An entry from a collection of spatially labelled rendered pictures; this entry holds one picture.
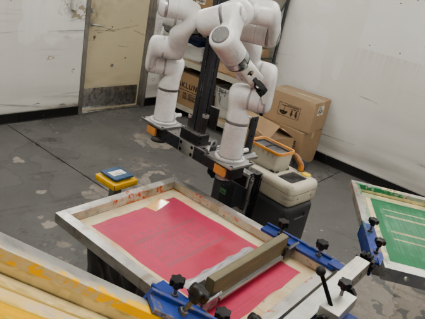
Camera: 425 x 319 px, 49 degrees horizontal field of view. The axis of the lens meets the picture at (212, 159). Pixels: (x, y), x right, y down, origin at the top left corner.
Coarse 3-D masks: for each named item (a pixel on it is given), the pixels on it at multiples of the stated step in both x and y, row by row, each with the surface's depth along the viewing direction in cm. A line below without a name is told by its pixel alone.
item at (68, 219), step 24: (144, 192) 184; (192, 192) 191; (72, 216) 157; (240, 216) 180; (96, 240) 148; (264, 240) 172; (120, 264) 139; (312, 264) 161; (144, 288) 134; (312, 288) 146; (288, 312) 135
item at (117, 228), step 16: (96, 224) 162; (112, 224) 164; (128, 224) 166; (144, 224) 168; (112, 240) 155; (128, 240) 157; (144, 256) 150; (160, 272) 144; (176, 272) 146; (192, 272) 148; (240, 288) 145; (224, 304) 136; (240, 304) 138; (256, 304) 139
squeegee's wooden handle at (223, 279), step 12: (276, 240) 155; (252, 252) 145; (264, 252) 148; (276, 252) 155; (240, 264) 138; (252, 264) 144; (264, 264) 151; (216, 276) 131; (228, 276) 134; (240, 276) 140; (216, 288) 131; (228, 288) 137
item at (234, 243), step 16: (144, 208) 178; (160, 208) 181; (176, 208) 183; (192, 208) 186; (208, 224) 177; (240, 240) 171; (208, 256) 157; (224, 256) 159; (272, 272) 156; (288, 272) 158; (256, 288) 146; (272, 288) 148
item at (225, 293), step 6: (276, 258) 157; (282, 258) 158; (270, 264) 153; (258, 270) 148; (264, 270) 150; (252, 276) 145; (240, 282) 141; (246, 282) 142; (234, 288) 138; (222, 294) 134; (228, 294) 136
